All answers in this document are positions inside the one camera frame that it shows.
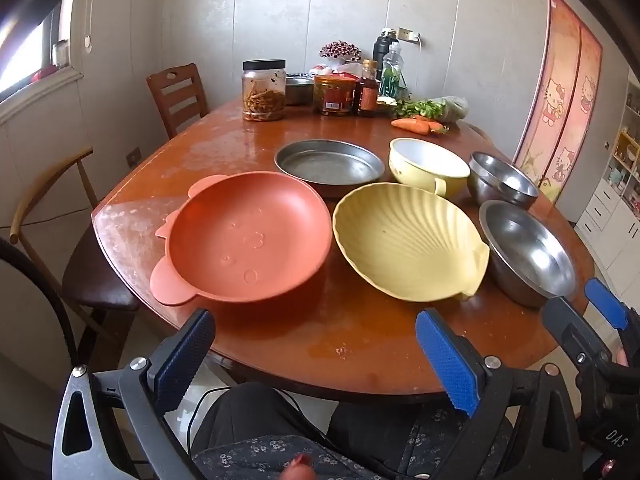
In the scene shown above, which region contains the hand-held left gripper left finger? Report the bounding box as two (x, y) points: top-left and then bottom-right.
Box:
(52, 308), (217, 480)

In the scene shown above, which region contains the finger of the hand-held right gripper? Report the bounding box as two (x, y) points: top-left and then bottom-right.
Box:
(584, 278), (640, 356)
(541, 296), (613, 376)

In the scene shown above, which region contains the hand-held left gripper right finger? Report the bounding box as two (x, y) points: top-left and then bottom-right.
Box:
(416, 308), (583, 480)

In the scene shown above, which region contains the yellow shell-shaped plate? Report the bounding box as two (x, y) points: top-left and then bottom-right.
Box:
(331, 182), (490, 303)

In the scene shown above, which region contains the orange plastic plate with ears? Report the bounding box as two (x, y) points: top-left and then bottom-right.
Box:
(150, 171), (333, 307)

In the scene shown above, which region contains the yellow enamel bowl with handle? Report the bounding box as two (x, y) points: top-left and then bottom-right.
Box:
(389, 137), (472, 200)

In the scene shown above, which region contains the round metal pan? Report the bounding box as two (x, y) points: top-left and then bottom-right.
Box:
(274, 139), (386, 198)

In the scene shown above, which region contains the person's left hand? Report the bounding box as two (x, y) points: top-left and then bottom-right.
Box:
(282, 452), (321, 480)

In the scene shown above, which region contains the large steel bowl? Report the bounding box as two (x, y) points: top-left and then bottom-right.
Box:
(479, 200), (578, 308)

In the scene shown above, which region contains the white shelf cabinet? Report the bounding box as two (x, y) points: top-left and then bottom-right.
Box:
(575, 67), (640, 271)

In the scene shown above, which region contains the curved-back wooden armchair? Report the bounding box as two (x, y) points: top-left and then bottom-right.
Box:
(10, 147), (141, 361)

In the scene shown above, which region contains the dark floral garment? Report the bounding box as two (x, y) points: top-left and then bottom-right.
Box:
(192, 405), (516, 480)

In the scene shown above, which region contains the small steel bowl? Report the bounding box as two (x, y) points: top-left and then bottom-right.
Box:
(467, 151), (540, 211)

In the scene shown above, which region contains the pink cartoon cat panel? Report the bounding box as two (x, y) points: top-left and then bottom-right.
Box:
(512, 0), (605, 204)

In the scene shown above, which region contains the carrot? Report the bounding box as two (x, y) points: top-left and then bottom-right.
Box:
(412, 115), (450, 134)
(391, 118), (432, 135)

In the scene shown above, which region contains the bag of green vegetables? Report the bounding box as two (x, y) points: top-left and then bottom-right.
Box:
(395, 96), (470, 123)

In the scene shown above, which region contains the brown slatted wooden chair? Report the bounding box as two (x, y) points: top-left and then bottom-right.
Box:
(146, 63), (210, 141)

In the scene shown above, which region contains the black-lidded jar of pickles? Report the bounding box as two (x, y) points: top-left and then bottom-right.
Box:
(242, 59), (287, 123)

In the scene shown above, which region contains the brown sauce bottle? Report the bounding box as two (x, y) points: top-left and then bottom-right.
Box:
(353, 59), (381, 118)

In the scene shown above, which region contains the orange-lidded sauce jar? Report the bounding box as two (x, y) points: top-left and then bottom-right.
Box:
(313, 74), (357, 117)

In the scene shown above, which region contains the steel lidded pot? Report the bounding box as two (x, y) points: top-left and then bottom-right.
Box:
(285, 73), (316, 107)

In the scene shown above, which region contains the clear plastic bottle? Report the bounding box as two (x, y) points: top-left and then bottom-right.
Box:
(378, 41), (405, 101)

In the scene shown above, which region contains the red and white packet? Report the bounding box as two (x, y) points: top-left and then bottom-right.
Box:
(310, 60), (362, 79)

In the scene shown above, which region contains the black bottle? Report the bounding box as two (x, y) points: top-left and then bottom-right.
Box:
(371, 28), (400, 68)

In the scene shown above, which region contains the dried flower bunch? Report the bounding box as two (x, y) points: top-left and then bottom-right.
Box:
(320, 40), (362, 63)

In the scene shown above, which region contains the window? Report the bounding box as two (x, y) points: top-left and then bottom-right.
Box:
(0, 0), (83, 106)

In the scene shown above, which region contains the thin black cable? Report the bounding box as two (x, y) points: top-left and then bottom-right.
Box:
(184, 385), (238, 456)

